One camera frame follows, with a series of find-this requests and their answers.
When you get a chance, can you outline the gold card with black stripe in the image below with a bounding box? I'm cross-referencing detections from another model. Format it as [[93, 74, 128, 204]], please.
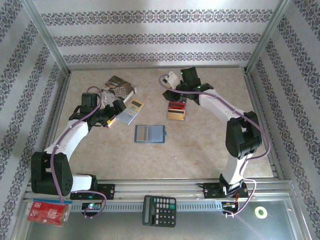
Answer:
[[166, 109, 187, 122]]

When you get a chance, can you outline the blue card holder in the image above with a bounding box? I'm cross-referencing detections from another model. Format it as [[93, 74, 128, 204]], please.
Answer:
[[134, 124, 168, 144]]

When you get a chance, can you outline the small gold silver calculator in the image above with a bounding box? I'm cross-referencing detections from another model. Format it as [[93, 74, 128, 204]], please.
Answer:
[[116, 97, 146, 126]]

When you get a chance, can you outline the photo cover book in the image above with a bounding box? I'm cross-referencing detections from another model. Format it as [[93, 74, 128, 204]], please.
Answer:
[[97, 75, 138, 107]]

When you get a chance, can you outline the controller board with LED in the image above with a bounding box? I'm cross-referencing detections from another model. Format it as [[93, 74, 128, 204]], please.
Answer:
[[81, 201, 103, 213], [221, 199, 240, 213]]

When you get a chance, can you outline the black desk calculator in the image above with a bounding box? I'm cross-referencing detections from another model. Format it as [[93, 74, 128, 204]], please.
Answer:
[[142, 194, 177, 228]]

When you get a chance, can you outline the red packet in clear pouch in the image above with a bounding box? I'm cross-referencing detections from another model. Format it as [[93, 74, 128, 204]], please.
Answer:
[[26, 198, 73, 228]]

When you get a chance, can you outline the grey metal sheet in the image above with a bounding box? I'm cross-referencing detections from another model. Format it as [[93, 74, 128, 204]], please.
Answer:
[[9, 199, 311, 240]]

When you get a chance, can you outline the green tape roll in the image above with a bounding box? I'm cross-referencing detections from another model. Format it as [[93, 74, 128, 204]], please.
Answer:
[[254, 206, 268, 220]]

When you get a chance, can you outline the aluminium back rail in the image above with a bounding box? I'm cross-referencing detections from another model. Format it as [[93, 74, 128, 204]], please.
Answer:
[[67, 65, 247, 71]]

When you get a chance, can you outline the aluminium side rail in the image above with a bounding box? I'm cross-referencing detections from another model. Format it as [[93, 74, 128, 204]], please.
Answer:
[[33, 72, 72, 183], [243, 71, 285, 181]]

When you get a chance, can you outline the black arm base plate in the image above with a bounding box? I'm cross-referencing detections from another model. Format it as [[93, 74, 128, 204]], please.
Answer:
[[202, 182, 250, 200], [69, 183, 116, 201]]

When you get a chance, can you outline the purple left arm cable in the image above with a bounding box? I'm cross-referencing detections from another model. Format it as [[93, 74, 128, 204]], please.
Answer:
[[50, 86, 108, 220]]

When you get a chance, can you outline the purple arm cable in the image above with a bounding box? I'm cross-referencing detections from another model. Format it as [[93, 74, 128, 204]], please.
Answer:
[[158, 73, 272, 218], [50, 86, 108, 220]]

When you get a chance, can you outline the aluminium mounting rail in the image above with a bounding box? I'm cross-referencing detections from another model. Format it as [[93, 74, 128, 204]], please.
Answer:
[[23, 177, 297, 201]]

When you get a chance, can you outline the grey slotted cable duct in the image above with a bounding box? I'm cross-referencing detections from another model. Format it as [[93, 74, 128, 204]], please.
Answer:
[[69, 201, 225, 213]]

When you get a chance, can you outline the aluminium frame post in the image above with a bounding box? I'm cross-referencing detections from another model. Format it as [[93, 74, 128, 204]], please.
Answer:
[[243, 0, 295, 75], [19, 0, 72, 77]]

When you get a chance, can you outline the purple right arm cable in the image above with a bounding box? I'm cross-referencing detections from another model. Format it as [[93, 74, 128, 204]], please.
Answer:
[[158, 73, 272, 218]]

